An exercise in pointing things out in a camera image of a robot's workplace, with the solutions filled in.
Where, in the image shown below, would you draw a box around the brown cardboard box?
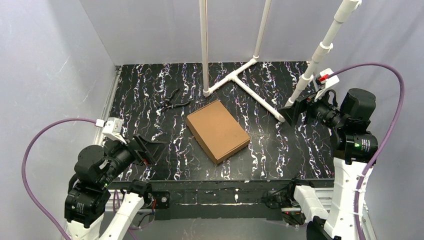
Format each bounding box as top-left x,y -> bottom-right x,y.
186,100 -> 251,165

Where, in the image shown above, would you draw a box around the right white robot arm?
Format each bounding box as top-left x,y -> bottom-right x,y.
279,88 -> 378,240

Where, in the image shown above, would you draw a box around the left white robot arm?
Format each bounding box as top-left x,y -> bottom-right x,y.
64,134 -> 167,240

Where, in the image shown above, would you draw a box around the black pliers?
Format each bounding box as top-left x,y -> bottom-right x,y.
157,88 -> 191,114

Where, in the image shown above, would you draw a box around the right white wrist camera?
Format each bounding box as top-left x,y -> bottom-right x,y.
314,68 -> 340,102

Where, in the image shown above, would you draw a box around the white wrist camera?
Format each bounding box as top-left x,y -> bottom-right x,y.
314,68 -> 340,102
94,117 -> 127,145

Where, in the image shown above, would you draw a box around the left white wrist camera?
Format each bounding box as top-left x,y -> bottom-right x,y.
94,117 -> 127,145

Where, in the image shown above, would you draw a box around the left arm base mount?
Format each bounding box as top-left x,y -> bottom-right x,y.
119,180 -> 171,215

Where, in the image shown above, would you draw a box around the white PVC pipe frame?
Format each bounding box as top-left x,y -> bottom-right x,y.
198,0 -> 363,122

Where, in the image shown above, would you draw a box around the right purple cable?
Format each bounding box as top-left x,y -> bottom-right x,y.
319,62 -> 406,240

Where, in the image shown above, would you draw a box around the purple cable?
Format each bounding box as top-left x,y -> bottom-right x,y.
319,62 -> 406,240
21,118 -> 157,240

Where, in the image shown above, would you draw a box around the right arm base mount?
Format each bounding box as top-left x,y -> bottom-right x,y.
258,178 -> 315,226

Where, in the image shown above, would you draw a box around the aluminium table frame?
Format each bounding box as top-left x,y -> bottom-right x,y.
61,65 -> 378,240

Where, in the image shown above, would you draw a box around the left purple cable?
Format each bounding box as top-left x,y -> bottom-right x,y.
21,118 -> 157,240

